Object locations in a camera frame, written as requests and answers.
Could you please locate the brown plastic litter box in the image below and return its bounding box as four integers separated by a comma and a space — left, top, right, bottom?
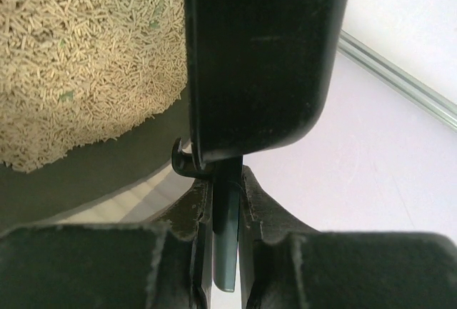
1, 0, 187, 228

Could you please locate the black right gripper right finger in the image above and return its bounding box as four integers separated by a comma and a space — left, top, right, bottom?
239, 167, 456, 308

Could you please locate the grey-green litter clump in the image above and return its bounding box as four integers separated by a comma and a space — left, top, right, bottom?
59, 90, 75, 104

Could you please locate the aluminium right side rail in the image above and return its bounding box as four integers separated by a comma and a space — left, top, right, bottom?
338, 31, 456, 130

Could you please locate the black slotted litter scoop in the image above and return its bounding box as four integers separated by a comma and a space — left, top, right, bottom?
171, 0, 347, 292

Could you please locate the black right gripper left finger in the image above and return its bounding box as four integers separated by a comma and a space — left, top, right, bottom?
1, 180, 212, 308

